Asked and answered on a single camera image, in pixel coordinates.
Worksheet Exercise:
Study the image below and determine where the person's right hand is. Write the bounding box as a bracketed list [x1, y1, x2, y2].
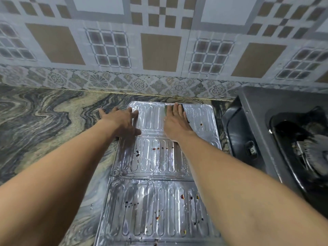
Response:
[163, 102, 193, 142]

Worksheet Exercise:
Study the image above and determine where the person's left forearm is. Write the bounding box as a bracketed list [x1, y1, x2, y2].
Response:
[0, 123, 123, 246]

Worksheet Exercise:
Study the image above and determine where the black stove pan support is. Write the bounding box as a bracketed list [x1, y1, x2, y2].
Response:
[269, 106, 328, 194]

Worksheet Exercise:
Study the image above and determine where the grey stove burner head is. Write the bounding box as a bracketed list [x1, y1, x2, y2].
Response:
[294, 136, 328, 177]

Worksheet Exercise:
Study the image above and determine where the person's right forearm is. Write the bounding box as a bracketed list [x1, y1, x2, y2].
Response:
[177, 132, 328, 246]

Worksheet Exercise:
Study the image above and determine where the silver foil splash guard panel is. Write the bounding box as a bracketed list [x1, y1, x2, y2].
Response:
[93, 101, 226, 246]

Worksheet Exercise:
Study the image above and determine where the person's left hand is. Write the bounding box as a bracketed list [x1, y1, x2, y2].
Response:
[99, 106, 142, 140]

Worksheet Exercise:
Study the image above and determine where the black gas stove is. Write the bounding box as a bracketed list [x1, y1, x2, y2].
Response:
[221, 86, 328, 218]

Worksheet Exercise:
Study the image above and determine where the green scrub pad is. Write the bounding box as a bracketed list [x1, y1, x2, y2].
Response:
[164, 103, 191, 124]

